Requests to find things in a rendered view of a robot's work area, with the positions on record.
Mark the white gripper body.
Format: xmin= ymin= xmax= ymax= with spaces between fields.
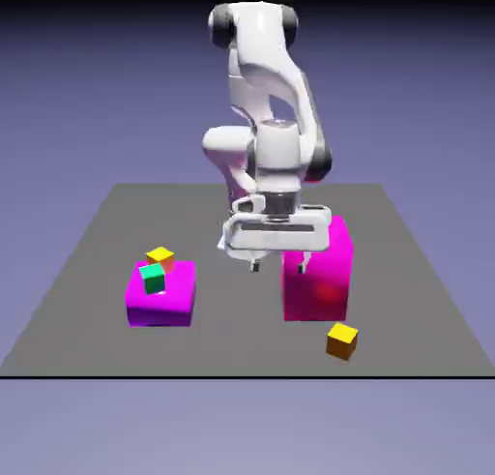
xmin=217 ymin=204 xmax=333 ymax=262

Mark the small yellow cube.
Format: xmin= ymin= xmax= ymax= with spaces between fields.
xmin=145 ymin=246 xmax=176 ymax=275
xmin=325 ymin=322 xmax=360 ymax=362

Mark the small green cube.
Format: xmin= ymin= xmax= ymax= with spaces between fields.
xmin=138 ymin=263 xmax=166 ymax=296

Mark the tall magenta box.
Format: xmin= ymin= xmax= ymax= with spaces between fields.
xmin=281 ymin=215 xmax=355 ymax=323

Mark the large magenta box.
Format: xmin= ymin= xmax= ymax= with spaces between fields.
xmin=124 ymin=259 xmax=196 ymax=328

